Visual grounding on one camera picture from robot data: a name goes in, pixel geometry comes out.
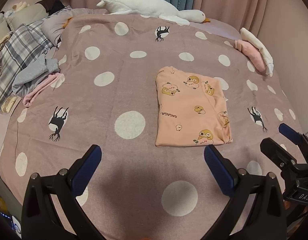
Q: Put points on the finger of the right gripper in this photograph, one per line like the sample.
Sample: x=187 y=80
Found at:
x=277 y=154
x=301 y=140

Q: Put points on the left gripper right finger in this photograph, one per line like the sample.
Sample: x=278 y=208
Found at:
x=267 y=217

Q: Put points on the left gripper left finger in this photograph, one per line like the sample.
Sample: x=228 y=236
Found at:
x=39 y=218

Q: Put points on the peach cartoon print shirt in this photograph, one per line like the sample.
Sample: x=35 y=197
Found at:
x=192 y=110

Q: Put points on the pink folded garment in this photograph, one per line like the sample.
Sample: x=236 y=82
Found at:
x=252 y=53

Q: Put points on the cream white folded garment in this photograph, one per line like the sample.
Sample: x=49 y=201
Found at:
x=266 y=56

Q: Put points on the light pink small garment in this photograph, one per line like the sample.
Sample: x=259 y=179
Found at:
x=29 y=98

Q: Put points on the mauve polka dot blanket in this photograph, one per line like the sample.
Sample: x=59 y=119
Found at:
x=107 y=95

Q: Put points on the grey knit garment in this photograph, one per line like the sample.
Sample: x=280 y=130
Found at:
x=30 y=77

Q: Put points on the blue grey plaid cloth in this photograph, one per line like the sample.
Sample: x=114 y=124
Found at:
x=25 y=45

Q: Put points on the beige grey pillow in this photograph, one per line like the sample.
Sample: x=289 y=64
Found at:
x=26 y=16

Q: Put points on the white goose plush toy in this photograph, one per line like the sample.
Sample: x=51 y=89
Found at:
x=153 y=8

